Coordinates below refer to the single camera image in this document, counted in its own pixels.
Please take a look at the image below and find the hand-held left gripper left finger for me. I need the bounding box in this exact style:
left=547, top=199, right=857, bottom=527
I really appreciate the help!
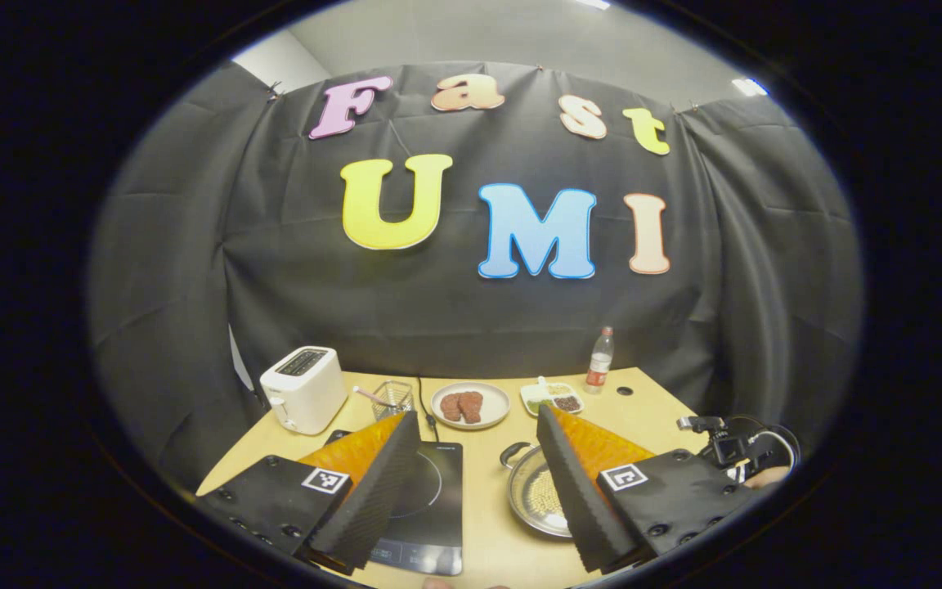
left=195, top=411, right=421, bottom=575

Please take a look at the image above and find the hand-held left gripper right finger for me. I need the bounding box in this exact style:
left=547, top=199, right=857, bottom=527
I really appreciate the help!
left=536, top=404, right=766, bottom=573

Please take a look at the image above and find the pile of yellow soybeans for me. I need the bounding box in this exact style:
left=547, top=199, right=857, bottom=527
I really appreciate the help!
left=530, top=470, right=570, bottom=518

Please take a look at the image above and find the steel pot with black handle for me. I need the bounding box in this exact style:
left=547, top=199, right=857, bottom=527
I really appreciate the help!
left=500, top=442, right=580, bottom=539

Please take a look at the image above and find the black induction cooktop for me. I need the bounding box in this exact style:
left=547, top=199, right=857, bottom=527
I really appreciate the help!
left=324, top=429, right=465, bottom=577

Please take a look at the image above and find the white divided dish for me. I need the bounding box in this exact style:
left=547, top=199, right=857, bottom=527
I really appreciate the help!
left=520, top=376, right=585, bottom=416

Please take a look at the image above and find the white toaster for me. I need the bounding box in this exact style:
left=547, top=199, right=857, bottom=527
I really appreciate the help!
left=259, top=346, right=349, bottom=435

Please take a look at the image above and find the white round plate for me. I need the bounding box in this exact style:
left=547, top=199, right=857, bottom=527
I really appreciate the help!
left=430, top=382, right=511, bottom=430

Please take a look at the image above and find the clear water bottle red label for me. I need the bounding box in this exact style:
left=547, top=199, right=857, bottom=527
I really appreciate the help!
left=585, top=326, right=615, bottom=395

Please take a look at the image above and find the black power cable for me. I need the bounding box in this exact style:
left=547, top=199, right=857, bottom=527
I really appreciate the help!
left=415, top=376, right=441, bottom=443

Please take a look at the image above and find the wire mesh basket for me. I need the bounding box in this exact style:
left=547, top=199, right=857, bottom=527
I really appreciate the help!
left=371, top=380, right=415, bottom=422

